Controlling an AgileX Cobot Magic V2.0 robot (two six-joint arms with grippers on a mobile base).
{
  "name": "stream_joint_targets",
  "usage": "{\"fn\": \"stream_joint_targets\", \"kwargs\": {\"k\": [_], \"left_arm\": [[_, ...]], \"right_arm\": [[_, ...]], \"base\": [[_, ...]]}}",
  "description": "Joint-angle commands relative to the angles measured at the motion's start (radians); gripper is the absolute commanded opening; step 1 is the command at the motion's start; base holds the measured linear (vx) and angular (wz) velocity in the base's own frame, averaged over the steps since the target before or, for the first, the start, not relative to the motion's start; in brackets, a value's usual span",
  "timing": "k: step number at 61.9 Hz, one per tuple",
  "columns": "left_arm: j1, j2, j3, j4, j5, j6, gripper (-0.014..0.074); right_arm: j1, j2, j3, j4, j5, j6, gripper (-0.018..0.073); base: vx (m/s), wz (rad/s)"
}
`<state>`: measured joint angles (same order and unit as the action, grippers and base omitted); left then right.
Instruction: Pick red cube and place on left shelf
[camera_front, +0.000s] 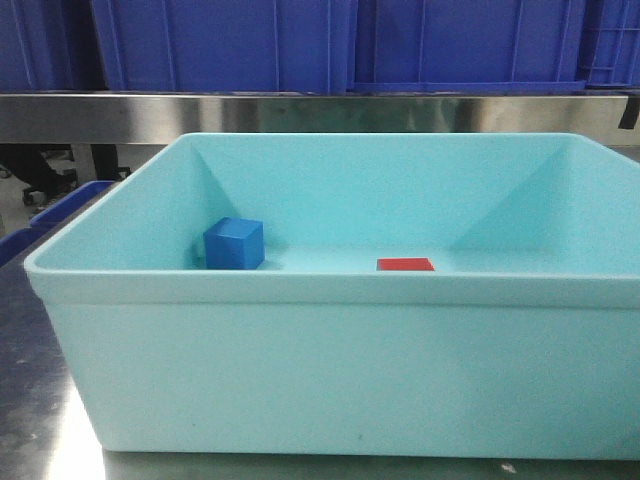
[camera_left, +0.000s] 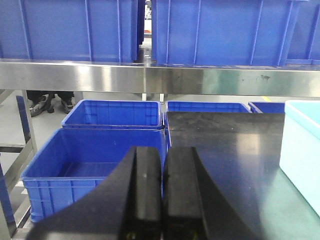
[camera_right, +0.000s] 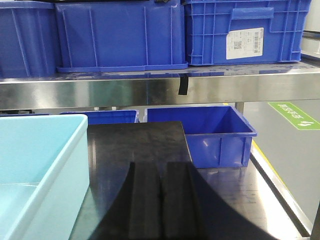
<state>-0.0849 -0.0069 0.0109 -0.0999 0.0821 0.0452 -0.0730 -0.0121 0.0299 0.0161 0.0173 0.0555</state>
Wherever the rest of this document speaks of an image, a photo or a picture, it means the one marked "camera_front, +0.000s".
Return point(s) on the red cube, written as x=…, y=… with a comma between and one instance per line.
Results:
x=404, y=264

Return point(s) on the blue cube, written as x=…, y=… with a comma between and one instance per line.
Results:
x=234, y=244

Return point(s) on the blue crate upper left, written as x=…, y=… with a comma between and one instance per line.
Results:
x=227, y=46

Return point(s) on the blue crate upper middle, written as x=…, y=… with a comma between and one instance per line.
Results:
x=468, y=46

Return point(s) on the stainless steel shelf rail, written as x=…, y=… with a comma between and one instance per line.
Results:
x=611, y=118

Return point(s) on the blue crate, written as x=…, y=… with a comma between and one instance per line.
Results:
x=609, y=51
x=468, y=46
x=227, y=46

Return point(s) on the blue bin left edge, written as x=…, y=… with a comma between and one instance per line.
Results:
x=18, y=241

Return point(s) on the blue crate upper right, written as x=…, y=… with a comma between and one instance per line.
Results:
x=609, y=51

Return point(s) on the light blue plastic tub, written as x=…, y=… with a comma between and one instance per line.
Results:
x=523, y=342

